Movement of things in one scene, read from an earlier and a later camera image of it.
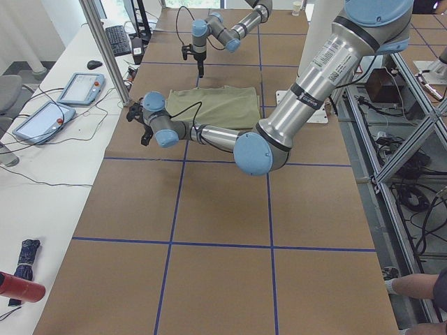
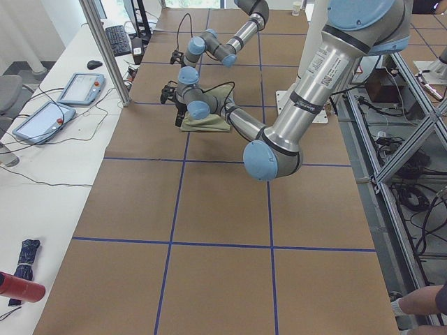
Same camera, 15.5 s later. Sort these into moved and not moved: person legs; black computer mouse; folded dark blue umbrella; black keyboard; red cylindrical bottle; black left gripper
Moved: person legs; black left gripper
Not moved: black keyboard; black computer mouse; folded dark blue umbrella; red cylindrical bottle
